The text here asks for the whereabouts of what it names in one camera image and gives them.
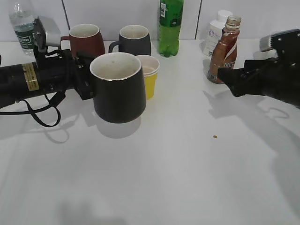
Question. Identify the black ceramic mug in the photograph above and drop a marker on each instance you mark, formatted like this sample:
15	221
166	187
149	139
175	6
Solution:
119	87

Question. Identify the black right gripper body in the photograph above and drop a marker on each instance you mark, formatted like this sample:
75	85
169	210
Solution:
278	78

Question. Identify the dark red ceramic mug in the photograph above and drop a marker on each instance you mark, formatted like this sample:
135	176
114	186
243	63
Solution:
85	38

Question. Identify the green soda bottle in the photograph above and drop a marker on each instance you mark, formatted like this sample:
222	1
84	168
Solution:
170	18

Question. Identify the clear water bottle green label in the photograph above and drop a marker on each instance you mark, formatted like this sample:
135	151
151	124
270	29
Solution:
22	15

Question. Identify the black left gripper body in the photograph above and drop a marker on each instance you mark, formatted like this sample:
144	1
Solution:
60	71

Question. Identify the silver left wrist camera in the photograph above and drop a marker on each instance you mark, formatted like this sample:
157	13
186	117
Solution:
46	33

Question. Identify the white milk carton bottle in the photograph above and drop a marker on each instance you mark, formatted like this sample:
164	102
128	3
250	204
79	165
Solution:
214	33

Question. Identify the yellow paper cup stack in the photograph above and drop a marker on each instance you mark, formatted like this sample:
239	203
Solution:
150	67

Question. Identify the brown coffee drink bottle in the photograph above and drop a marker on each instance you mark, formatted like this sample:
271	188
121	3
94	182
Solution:
225	52

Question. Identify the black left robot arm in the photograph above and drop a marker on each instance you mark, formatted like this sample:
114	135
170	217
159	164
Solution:
19	82

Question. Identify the dark grey ceramic mug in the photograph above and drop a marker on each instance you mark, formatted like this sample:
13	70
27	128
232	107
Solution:
133	39

